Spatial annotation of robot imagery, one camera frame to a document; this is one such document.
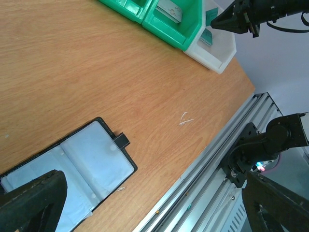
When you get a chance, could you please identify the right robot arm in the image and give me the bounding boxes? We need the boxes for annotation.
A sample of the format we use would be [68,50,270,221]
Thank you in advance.
[211,0,309,173]

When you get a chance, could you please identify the teal card in bin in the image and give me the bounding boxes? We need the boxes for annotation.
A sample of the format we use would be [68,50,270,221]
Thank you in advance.
[199,29,213,46]

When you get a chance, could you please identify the white plastic bin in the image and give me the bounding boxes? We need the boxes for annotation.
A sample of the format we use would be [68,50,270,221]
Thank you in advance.
[185,0,237,74]

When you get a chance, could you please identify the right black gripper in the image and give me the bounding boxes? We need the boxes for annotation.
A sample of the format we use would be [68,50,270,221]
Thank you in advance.
[211,0,275,38]

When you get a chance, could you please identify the white card in tray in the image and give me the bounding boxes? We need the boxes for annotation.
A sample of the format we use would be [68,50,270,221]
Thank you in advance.
[156,0,183,24]

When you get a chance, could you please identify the green plastic compartment tray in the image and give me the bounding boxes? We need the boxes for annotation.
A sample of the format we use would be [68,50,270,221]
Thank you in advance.
[100,0,201,51]

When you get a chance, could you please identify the grey slotted cable duct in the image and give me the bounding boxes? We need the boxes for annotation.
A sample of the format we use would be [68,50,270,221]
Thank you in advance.
[221,197,247,232]

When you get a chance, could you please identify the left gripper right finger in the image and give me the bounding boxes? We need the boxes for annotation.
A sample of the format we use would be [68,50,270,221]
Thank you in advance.
[242,172,309,232]

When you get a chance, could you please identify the teal card black stripe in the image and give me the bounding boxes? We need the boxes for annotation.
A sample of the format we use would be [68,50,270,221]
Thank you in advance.
[205,7,219,27]

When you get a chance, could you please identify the aluminium front rail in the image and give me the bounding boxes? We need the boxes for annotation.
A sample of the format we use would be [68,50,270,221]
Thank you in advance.
[135,93,281,232]

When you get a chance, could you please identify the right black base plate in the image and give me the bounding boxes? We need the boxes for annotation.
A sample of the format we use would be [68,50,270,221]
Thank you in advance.
[220,122,264,188]

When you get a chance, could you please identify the black leather card holder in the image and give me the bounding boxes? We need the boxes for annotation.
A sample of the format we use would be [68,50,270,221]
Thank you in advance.
[0,117,138,232]

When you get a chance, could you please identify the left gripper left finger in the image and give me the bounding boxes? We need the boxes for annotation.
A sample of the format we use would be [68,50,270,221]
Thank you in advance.
[0,170,67,232]

